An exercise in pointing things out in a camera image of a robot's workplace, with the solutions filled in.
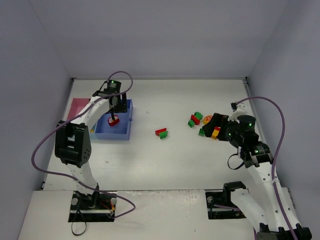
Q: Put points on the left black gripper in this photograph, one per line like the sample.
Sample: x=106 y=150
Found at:
x=120 y=108

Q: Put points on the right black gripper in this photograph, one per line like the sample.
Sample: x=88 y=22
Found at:
x=222 y=127

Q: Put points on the red flower printed lego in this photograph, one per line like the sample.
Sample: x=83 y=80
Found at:
x=112 y=121

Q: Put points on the green square lego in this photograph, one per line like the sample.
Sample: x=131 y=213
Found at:
x=201 y=132

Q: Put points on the small green lego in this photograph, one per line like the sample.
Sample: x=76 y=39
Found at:
x=191 y=123

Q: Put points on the red half-round lego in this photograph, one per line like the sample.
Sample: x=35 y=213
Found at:
x=158 y=131

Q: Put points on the yellow round printed lego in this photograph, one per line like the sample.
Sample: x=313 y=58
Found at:
x=207 y=119

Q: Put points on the green half-round lego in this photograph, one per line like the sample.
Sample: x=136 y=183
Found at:
x=163 y=134

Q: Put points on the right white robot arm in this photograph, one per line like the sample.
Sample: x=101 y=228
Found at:
x=274 y=219

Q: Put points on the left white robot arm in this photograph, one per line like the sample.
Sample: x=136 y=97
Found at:
x=72 y=141

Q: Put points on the red yellow stacked lego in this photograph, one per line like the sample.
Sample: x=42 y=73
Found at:
x=215 y=132

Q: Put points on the red curved lego right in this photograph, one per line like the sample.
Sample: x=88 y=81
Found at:
x=195 y=119

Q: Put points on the green lego on red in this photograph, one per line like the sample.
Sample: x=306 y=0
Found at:
x=198 y=115

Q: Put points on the purple-blue large container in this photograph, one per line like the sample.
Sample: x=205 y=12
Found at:
x=120 y=131

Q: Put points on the pink container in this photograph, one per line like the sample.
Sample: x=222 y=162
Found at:
x=77 y=104

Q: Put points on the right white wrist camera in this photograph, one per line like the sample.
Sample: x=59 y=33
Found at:
x=238 y=109

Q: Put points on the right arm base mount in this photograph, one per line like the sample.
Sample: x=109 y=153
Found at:
x=218 y=209

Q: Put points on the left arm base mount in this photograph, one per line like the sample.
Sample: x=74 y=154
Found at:
x=100 y=210

